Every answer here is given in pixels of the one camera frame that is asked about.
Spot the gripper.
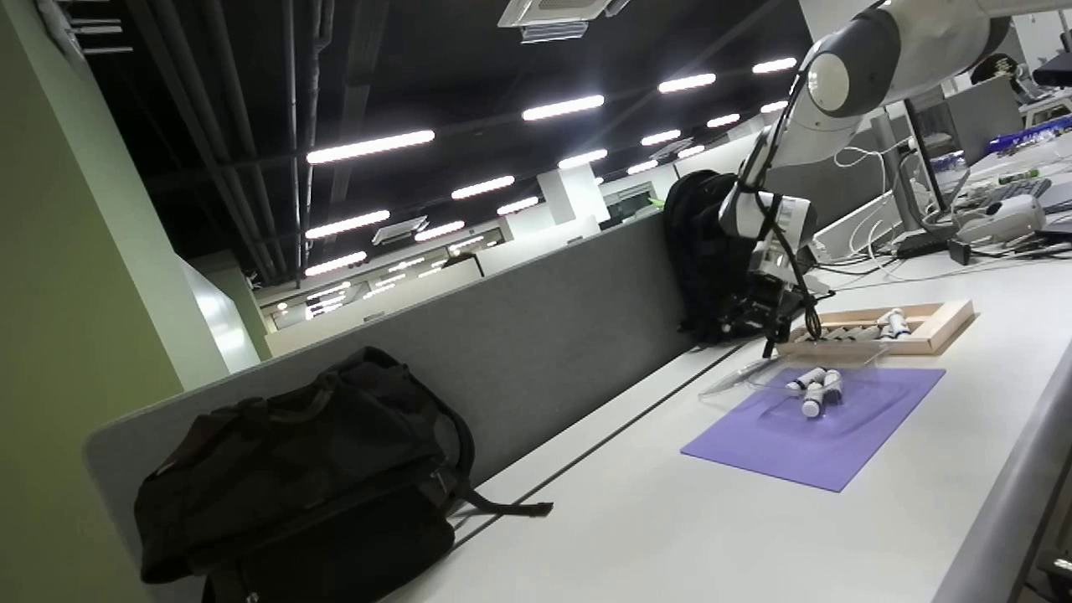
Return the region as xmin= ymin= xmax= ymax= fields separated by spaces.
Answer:
xmin=740 ymin=273 xmax=810 ymax=361

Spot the clear plastic bowl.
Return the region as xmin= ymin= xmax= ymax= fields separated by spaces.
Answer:
xmin=748 ymin=343 xmax=890 ymax=438

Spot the purple mat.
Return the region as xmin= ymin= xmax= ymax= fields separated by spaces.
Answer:
xmin=681 ymin=366 xmax=946 ymax=493

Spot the wooden tray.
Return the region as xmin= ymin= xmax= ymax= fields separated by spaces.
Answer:
xmin=777 ymin=300 xmax=976 ymax=357

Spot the black power brick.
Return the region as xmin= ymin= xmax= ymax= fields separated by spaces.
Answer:
xmin=894 ymin=230 xmax=972 ymax=265

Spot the grey desk partition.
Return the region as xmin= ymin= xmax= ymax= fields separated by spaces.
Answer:
xmin=84 ymin=206 xmax=696 ymax=579

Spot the white desk device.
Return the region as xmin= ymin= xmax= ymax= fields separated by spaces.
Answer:
xmin=955 ymin=194 xmax=1047 ymax=245

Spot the black keyboard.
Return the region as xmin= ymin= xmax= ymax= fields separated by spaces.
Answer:
xmin=987 ymin=177 xmax=1054 ymax=207

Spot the monitor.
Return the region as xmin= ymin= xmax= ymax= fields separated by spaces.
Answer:
xmin=903 ymin=75 xmax=1028 ymax=212

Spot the ceiling air conditioner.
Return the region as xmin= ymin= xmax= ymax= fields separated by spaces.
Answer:
xmin=497 ymin=0 xmax=631 ymax=44

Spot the large black backpack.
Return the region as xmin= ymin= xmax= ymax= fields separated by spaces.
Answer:
xmin=134 ymin=347 xmax=554 ymax=603

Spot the black backpack with straps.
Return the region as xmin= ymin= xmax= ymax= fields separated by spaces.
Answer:
xmin=663 ymin=170 xmax=812 ymax=345

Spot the white cable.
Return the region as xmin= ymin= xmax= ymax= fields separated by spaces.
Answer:
xmin=834 ymin=138 xmax=920 ymax=256

